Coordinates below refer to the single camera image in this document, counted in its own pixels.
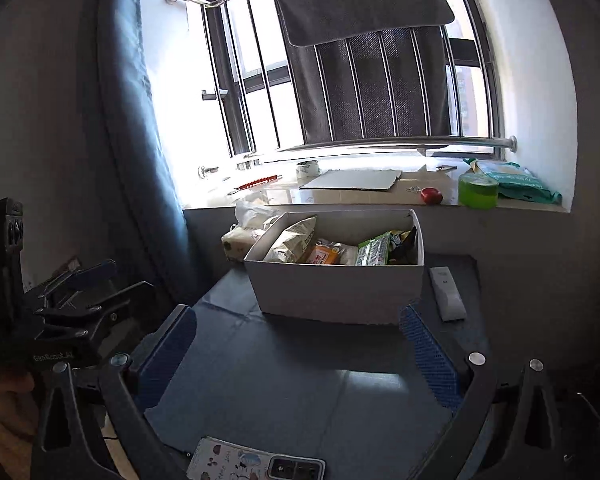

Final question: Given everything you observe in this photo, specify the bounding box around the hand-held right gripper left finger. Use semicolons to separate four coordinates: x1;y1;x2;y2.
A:
30;304;199;480

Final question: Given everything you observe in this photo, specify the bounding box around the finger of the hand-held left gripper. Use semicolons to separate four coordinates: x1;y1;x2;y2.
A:
32;281;157;356
22;259;120;306

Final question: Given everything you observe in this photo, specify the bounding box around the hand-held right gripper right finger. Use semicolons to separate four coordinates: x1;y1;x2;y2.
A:
399;304;576;480

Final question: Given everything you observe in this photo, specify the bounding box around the black yellow snack bag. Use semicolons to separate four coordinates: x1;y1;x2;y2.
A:
387;227;420;265

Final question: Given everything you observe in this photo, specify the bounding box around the white cardboard box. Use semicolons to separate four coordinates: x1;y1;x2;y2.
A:
243;209;425;327

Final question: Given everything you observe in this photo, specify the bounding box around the yellow green striped packet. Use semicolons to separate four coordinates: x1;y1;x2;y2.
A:
355;232;393;267

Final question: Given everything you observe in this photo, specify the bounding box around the pale snack packet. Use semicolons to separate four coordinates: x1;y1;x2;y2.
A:
330;242;361;266

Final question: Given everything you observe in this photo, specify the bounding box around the orange snack packet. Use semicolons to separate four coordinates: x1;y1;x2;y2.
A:
305;245;341;266

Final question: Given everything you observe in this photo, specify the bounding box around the white striped snack packet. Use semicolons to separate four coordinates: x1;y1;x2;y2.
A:
264;215;318;264

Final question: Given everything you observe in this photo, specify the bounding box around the person's left hand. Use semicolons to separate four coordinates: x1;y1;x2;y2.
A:
0;372;43;441

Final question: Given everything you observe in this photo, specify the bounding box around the white remote control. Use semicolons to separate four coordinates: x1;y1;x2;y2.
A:
428;266;467;322

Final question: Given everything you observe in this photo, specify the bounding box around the grey blue table mat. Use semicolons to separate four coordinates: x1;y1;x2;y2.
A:
145;252;496;461

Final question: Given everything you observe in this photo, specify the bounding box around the tissue pack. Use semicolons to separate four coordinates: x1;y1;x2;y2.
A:
221;227;266;263

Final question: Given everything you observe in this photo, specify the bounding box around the phone with cartoon case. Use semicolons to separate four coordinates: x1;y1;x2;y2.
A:
186;436;327;480

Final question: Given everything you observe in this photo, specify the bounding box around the white plastic bag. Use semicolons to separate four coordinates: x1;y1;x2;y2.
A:
234;199;283;231

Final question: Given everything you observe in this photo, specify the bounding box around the blue curtain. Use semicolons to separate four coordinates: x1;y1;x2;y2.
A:
97;0;206;311

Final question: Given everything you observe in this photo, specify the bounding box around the green tape roll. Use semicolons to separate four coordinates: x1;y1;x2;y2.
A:
457;170;501;211

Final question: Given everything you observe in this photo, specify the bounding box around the flat cardboard sheet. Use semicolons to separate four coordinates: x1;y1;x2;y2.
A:
298;169;403;192

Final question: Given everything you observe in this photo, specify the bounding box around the green plastic bag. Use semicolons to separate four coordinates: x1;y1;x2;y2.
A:
462;157;563;206

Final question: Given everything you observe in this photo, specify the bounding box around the dark grey towel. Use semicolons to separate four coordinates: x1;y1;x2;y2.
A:
268;0;456;146

